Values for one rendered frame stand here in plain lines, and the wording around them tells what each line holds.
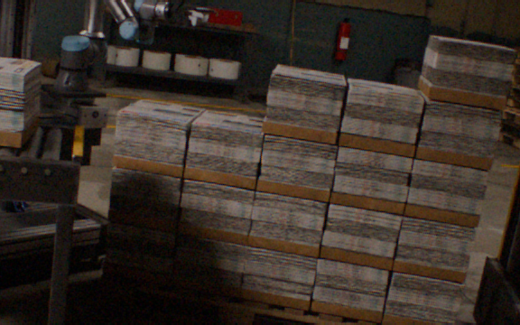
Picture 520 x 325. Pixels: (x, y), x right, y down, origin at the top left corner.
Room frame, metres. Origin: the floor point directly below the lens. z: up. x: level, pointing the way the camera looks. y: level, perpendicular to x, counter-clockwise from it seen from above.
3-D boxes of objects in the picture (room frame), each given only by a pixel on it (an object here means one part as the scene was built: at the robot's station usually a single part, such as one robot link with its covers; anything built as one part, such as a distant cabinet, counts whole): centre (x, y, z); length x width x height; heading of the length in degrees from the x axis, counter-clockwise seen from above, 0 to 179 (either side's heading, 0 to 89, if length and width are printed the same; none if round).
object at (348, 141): (2.96, -0.43, 0.86); 0.38 x 0.29 x 0.04; 177
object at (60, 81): (3.26, 0.89, 0.87); 0.15 x 0.15 x 0.10
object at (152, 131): (2.99, -0.01, 0.42); 1.17 x 0.39 x 0.83; 86
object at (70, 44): (3.26, 0.89, 0.98); 0.13 x 0.12 x 0.14; 165
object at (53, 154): (2.30, 0.67, 0.77); 0.47 x 0.05 x 0.05; 15
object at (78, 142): (2.31, 0.59, 0.81); 0.43 x 0.03 x 0.02; 15
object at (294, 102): (2.98, -0.14, 0.95); 0.38 x 0.29 x 0.23; 177
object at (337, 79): (2.98, -0.14, 1.07); 0.37 x 0.29 x 0.01; 177
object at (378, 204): (2.99, -0.01, 0.40); 1.16 x 0.38 x 0.51; 86
